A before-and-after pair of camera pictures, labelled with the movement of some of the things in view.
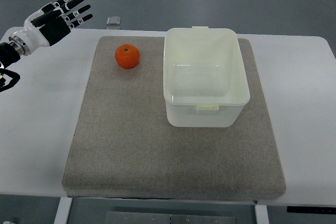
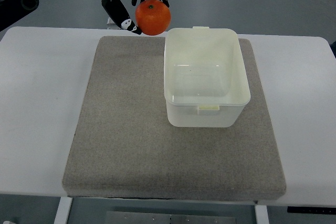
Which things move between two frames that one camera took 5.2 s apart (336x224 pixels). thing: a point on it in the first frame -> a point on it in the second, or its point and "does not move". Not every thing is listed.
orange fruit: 127,56 -> 153,17
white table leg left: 63,210 does not move
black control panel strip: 311,209 does not move
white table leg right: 261,214 does not move
